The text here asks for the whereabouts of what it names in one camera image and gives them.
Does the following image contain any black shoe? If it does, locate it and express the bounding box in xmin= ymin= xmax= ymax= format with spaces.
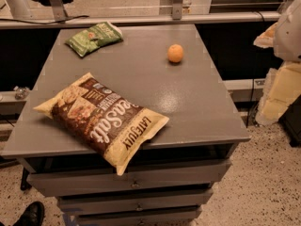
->
xmin=13 ymin=202 xmax=44 ymax=226

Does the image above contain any orange fruit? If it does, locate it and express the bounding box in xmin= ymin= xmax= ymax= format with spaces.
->
xmin=167 ymin=44 xmax=183 ymax=63

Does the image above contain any black cable on rail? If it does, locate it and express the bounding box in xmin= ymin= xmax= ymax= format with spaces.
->
xmin=0 ymin=14 xmax=90 ymax=25

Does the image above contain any grey metal rail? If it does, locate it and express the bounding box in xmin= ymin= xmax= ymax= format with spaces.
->
xmin=0 ymin=11 xmax=280 ymax=29

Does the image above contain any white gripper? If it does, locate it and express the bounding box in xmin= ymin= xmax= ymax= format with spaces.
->
xmin=253 ymin=0 xmax=301 ymax=125

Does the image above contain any green chip bag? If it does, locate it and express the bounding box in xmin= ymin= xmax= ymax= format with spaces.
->
xmin=65 ymin=22 xmax=123 ymax=57

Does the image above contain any grey drawer cabinet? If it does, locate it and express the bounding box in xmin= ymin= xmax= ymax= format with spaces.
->
xmin=3 ymin=24 xmax=248 ymax=226

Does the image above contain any brown Late July chip bag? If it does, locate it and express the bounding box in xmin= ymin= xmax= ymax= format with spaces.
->
xmin=35 ymin=73 xmax=168 ymax=175

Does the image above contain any crumpled clear plastic object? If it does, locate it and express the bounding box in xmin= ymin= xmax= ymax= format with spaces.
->
xmin=13 ymin=86 xmax=30 ymax=100

